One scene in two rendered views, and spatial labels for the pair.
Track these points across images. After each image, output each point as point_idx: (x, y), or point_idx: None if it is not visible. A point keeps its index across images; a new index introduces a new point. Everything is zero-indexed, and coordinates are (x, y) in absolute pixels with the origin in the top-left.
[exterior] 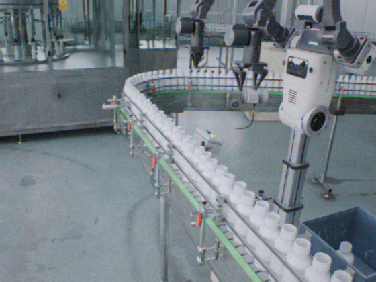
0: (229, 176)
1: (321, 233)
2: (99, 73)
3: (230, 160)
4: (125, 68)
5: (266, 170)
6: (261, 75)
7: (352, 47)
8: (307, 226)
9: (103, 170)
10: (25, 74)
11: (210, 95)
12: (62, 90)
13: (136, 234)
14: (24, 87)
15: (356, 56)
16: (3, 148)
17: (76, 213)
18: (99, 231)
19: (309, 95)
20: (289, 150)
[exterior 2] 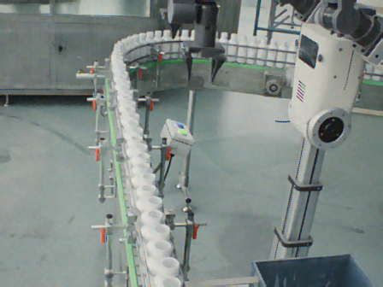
0: (150, 188)
1: (288, 281)
2: (114, 23)
3: (278, 164)
4: (151, 18)
5: (325, 185)
6: (216, 63)
7: (366, 33)
8: (264, 268)
9: (99, 155)
10: (18, 16)
11: (242, 70)
12: (65, 42)
13: (115, 245)
14: (16, 34)
15: (372, 47)
16: None
17: (49, 206)
18: (69, 234)
19: (317, 92)
20: (297, 163)
